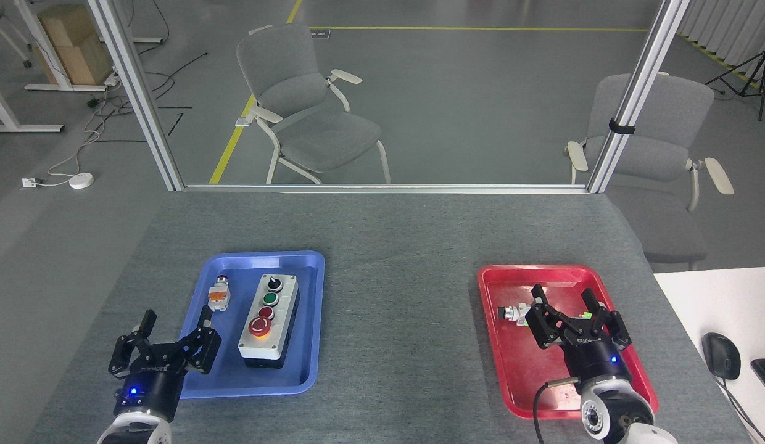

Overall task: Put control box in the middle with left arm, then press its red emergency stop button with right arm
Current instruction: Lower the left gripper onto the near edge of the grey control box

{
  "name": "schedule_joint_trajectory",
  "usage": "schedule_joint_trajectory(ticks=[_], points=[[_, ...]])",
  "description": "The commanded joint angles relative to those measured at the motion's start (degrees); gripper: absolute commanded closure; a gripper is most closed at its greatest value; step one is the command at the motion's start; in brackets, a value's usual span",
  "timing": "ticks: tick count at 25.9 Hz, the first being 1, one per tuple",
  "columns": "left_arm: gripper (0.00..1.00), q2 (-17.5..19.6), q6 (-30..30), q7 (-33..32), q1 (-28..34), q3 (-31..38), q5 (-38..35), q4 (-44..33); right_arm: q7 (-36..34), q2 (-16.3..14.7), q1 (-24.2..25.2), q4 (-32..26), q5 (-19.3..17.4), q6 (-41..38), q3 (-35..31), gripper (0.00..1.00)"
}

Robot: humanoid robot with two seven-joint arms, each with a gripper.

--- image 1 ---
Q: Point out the silver push button green block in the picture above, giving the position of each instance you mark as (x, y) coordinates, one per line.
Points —
(512, 313)

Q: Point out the white round floor device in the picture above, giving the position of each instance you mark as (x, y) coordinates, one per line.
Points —
(81, 180)

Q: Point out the black computer mouse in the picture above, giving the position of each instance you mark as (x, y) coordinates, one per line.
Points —
(720, 356)

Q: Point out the blue plastic tray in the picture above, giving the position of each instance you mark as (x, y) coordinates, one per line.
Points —
(296, 370)

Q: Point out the grey chair white armrests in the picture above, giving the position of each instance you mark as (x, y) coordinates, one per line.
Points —
(666, 135)
(308, 123)

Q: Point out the white floor socket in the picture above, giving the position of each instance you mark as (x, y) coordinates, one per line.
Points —
(29, 182)

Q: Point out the red push button orange block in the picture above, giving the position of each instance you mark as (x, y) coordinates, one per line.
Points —
(219, 296)

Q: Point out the cardboard box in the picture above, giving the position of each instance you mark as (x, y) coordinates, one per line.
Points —
(74, 43)

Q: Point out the white side table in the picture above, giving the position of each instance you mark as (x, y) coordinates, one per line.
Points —
(715, 302)

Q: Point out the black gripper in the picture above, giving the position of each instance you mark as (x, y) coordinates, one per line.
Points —
(149, 388)
(598, 361)

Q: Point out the white desk frame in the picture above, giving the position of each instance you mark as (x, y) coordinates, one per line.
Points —
(43, 87)

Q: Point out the small green switch block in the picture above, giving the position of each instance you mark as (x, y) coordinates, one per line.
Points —
(585, 315)

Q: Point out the grey control box with buttons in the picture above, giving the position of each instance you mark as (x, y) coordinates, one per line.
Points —
(268, 324)

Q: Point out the red plastic tray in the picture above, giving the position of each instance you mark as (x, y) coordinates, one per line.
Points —
(518, 357)

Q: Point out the white ribbed wall panel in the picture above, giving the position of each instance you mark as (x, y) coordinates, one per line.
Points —
(728, 31)

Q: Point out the silver aluminium cross rail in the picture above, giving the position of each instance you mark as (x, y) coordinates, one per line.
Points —
(382, 188)

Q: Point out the black tripod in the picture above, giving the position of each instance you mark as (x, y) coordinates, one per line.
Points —
(756, 74)

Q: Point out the silver aluminium post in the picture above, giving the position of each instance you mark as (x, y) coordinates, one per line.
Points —
(139, 92)
(635, 92)

